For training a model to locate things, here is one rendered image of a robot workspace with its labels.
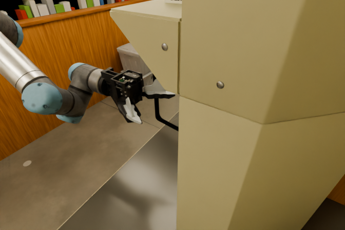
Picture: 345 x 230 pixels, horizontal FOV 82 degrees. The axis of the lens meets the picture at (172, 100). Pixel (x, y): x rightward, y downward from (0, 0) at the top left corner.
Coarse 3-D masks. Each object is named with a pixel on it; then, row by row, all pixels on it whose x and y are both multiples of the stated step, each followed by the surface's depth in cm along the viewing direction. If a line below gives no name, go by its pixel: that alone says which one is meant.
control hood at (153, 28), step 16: (160, 0) 33; (112, 16) 27; (128, 16) 26; (144, 16) 24; (160, 16) 23; (176, 16) 23; (128, 32) 27; (144, 32) 25; (160, 32) 24; (176, 32) 23; (144, 48) 27; (160, 48) 25; (176, 48) 24; (160, 64) 26; (176, 64) 25; (160, 80) 28; (176, 80) 26
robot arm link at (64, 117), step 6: (72, 90) 62; (78, 90) 62; (84, 90) 62; (78, 96) 61; (84, 96) 63; (90, 96) 65; (78, 102) 60; (84, 102) 63; (72, 108) 57; (78, 108) 60; (84, 108) 64; (66, 114) 58; (72, 114) 61; (78, 114) 63; (66, 120) 61; (72, 120) 62; (78, 120) 63
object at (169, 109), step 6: (162, 102) 80; (168, 102) 78; (174, 102) 76; (162, 108) 82; (168, 108) 80; (174, 108) 77; (162, 114) 84; (168, 114) 82; (174, 114) 79; (168, 120) 83; (174, 120) 81
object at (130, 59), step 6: (120, 48) 259; (126, 48) 259; (132, 48) 259; (120, 54) 263; (126, 54) 254; (132, 54) 248; (138, 54) 243; (126, 60) 262; (132, 60) 256; (138, 60) 250; (126, 66) 270; (132, 66) 263; (138, 66) 256; (144, 66) 260; (132, 72) 269; (144, 72) 266
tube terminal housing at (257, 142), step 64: (192, 0) 20; (256, 0) 17; (320, 0) 16; (192, 64) 24; (256, 64) 20; (320, 64) 19; (192, 128) 29; (256, 128) 23; (320, 128) 25; (192, 192) 37; (256, 192) 31; (320, 192) 36
